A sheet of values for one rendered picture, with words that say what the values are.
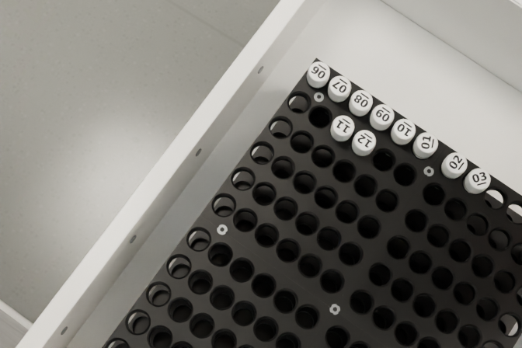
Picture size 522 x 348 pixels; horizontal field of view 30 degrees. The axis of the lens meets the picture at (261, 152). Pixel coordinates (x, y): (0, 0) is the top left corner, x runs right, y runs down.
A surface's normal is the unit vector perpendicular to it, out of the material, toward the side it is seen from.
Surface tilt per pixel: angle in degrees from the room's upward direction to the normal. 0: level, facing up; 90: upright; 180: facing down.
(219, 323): 0
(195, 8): 0
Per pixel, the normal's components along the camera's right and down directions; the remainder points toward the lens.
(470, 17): -0.57, 0.79
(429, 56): 0.04, -0.25
